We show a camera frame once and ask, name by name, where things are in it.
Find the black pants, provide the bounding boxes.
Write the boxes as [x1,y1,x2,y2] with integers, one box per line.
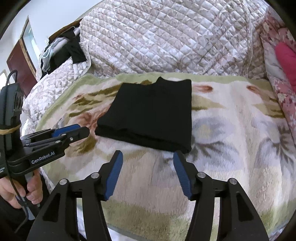
[95,77,192,154]

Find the person's left hand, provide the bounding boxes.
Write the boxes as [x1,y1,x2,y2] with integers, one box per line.
[1,169,43,209]

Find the dark red wooden door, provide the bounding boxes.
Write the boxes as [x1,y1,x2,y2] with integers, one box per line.
[6,38,37,97]

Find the floral fleece blanket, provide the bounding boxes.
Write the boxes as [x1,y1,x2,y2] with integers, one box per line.
[37,73,295,240]

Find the quilted beige bedspread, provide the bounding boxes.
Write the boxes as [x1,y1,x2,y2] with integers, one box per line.
[21,0,269,130]

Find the magenta pillow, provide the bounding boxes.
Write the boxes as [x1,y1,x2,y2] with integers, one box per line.
[275,42,295,86]

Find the pink floral comforter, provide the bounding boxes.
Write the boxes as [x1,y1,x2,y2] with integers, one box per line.
[260,7,295,138]

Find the dark clothes on rail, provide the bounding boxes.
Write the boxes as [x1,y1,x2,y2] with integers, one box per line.
[40,26,86,78]

